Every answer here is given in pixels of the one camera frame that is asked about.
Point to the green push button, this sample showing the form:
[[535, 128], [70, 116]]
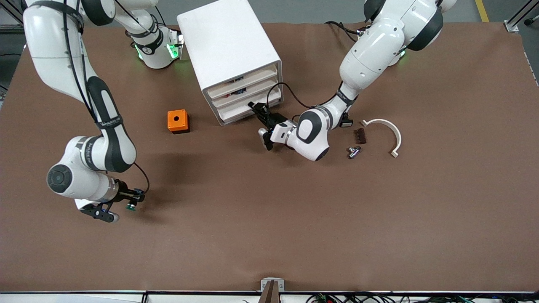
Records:
[[132, 206]]

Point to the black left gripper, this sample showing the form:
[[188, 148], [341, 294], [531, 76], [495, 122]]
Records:
[[271, 121]]

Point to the aluminium frame profile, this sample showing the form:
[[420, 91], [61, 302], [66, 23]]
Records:
[[512, 27], [12, 11]]

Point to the orange button enclosure box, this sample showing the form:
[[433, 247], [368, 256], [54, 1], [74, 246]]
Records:
[[173, 123]]

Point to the grey metal bracket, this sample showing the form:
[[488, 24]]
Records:
[[264, 286]]

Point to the white curved plastic arc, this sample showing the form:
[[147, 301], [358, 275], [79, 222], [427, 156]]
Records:
[[398, 138]]

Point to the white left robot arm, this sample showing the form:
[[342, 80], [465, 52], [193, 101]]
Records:
[[370, 50]]

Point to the brown table mat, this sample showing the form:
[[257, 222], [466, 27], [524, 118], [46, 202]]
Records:
[[269, 210]]

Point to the blue red electrical part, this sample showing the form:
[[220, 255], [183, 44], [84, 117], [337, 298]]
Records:
[[240, 90]]

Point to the brown tapered bar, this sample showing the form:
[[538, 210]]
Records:
[[270, 294]]

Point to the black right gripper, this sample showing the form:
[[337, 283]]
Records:
[[122, 195]]

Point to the black switch with white cap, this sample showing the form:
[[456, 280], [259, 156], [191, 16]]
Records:
[[348, 123]]

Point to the brown terminal block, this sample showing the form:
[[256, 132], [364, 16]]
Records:
[[360, 136]]

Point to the silver metal key switch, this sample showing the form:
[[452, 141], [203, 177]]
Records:
[[353, 152]]

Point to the small black part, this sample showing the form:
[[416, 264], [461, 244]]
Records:
[[236, 81]]

